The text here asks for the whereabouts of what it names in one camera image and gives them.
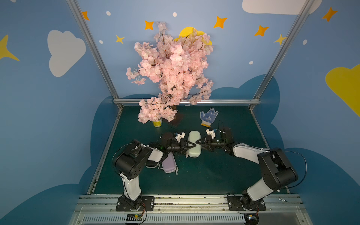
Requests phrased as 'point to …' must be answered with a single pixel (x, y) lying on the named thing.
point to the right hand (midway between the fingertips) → (198, 142)
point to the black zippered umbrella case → (152, 164)
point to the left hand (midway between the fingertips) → (197, 146)
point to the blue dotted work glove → (208, 117)
